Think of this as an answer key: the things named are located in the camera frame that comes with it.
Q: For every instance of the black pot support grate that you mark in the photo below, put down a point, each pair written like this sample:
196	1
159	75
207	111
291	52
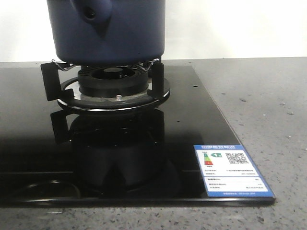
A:
69	97

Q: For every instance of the black burner head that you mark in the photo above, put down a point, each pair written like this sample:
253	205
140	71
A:
112	81

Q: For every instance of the dark blue cooking pot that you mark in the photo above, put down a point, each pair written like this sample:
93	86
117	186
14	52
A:
105	32

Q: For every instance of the blue energy label sticker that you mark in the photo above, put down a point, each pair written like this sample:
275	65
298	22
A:
228	171

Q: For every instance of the black glass gas stove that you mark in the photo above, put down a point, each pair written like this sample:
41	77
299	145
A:
50	157

